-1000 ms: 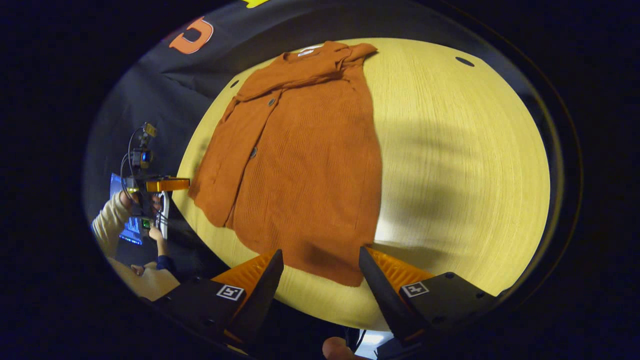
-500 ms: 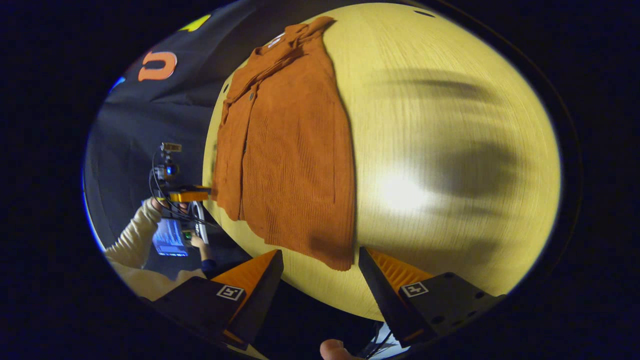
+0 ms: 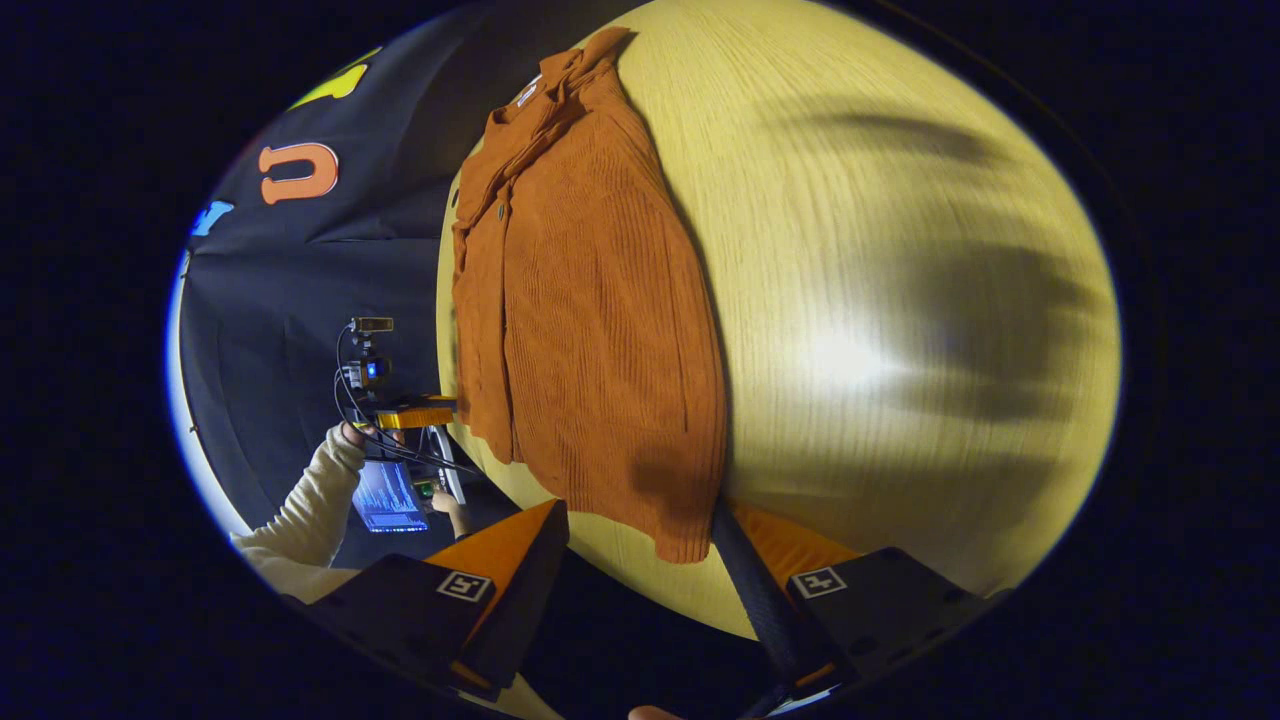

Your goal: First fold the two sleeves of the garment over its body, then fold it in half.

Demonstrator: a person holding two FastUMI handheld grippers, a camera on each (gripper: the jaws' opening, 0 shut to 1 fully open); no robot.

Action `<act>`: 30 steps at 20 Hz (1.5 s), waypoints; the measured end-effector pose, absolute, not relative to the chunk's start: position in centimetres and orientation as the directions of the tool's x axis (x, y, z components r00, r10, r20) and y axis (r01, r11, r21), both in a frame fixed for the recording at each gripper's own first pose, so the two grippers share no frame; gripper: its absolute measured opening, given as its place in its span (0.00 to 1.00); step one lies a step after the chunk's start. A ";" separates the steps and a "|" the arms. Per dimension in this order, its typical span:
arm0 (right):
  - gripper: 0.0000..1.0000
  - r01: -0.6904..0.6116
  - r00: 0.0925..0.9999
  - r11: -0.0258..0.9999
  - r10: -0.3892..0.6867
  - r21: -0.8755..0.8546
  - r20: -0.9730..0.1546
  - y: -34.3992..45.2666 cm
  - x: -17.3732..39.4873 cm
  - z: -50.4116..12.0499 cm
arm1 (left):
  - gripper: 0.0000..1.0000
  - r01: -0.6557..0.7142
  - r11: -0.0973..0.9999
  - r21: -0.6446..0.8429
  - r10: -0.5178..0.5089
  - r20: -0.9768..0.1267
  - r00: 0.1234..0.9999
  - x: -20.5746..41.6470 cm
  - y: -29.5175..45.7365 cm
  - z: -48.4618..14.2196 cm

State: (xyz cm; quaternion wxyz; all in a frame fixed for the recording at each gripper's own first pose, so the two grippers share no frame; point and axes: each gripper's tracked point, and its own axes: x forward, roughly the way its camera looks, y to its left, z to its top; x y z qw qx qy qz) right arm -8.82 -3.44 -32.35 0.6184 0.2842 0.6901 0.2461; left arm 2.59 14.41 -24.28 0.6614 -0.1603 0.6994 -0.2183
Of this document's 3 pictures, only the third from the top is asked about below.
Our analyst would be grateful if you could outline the open laptop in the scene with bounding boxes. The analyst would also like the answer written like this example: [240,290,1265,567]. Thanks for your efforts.
[350,458,431,534]

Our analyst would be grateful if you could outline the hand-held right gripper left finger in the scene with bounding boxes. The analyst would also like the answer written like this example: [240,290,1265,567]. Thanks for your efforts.
[285,498,571,701]

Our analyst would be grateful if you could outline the black backdrop cloth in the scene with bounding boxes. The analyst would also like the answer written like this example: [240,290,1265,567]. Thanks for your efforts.
[180,0,641,571]

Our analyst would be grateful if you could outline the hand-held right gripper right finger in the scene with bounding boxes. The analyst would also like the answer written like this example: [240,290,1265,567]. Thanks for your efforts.
[710,497,1001,706]

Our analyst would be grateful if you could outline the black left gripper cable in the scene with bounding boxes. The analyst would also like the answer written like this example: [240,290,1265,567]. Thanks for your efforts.
[333,325,486,479]

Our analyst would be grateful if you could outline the orange button jacket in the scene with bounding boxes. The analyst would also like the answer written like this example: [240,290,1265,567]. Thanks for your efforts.
[450,25,731,566]

